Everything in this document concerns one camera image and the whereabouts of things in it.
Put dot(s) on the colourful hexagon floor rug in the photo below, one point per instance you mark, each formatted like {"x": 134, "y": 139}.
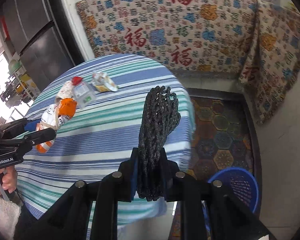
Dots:
{"x": 220, "y": 135}

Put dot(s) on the person's left forearm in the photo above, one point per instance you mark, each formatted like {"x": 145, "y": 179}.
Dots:
{"x": 2, "y": 217}

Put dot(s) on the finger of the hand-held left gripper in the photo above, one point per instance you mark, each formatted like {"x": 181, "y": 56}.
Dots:
{"x": 17, "y": 127}
{"x": 40, "y": 136}

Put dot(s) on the white orange snack bag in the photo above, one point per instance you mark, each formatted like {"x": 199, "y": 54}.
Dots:
{"x": 48, "y": 116}

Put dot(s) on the white yellow crumpled wrapper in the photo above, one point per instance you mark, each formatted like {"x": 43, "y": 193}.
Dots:
{"x": 103, "y": 81}

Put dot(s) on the black mesh net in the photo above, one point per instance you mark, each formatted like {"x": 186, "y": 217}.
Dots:
{"x": 157, "y": 130}

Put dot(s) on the blue green striped tablecloth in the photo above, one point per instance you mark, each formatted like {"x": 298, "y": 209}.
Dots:
{"x": 102, "y": 135}

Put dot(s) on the orange plastic packet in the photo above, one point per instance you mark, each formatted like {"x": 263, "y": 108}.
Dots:
{"x": 67, "y": 107}

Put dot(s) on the dark steel refrigerator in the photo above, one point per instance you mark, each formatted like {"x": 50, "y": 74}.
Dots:
{"x": 40, "y": 42}

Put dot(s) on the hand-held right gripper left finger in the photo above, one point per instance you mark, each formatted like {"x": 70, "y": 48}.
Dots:
{"x": 133, "y": 185}

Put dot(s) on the patterned beige cloth cover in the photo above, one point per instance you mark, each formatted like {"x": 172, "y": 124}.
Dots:
{"x": 165, "y": 30}

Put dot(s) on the clear plastic packet red corner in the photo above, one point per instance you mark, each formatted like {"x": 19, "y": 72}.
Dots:
{"x": 83, "y": 95}

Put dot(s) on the red and white wrapper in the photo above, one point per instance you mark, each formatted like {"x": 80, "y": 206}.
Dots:
{"x": 67, "y": 87}

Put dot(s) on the blue plastic mesh basket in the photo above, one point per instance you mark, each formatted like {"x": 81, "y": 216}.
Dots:
{"x": 240, "y": 180}

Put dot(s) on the person's left hand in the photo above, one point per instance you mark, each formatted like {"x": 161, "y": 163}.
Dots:
{"x": 8, "y": 180}

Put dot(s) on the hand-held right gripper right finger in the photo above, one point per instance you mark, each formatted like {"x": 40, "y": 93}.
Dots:
{"x": 170, "y": 180}

